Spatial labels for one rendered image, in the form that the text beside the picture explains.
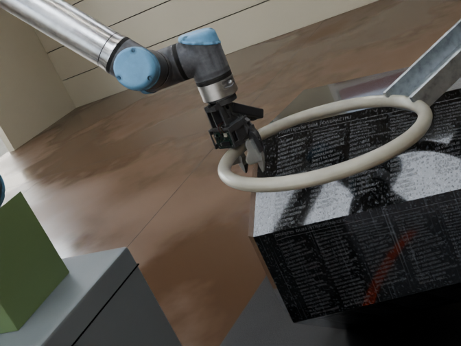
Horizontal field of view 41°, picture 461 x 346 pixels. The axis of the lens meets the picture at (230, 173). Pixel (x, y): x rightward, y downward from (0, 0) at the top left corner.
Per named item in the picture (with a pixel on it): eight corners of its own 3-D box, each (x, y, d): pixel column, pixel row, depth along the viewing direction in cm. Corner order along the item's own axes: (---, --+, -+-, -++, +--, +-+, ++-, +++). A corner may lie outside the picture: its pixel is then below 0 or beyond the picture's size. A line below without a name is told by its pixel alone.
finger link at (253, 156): (252, 180, 152) (232, 148, 151) (265, 169, 156) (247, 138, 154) (259, 177, 150) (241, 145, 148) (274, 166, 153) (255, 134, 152)
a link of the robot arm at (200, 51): (178, 35, 150) (215, 20, 148) (196, 82, 153) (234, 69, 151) (171, 41, 141) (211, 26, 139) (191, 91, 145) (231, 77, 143)
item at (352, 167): (361, 95, 167) (358, 85, 166) (484, 119, 122) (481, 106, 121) (196, 164, 157) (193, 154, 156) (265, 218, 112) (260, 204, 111)
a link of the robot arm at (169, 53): (121, 58, 142) (169, 40, 140) (136, 60, 154) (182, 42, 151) (134, 97, 143) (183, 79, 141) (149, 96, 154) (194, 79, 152)
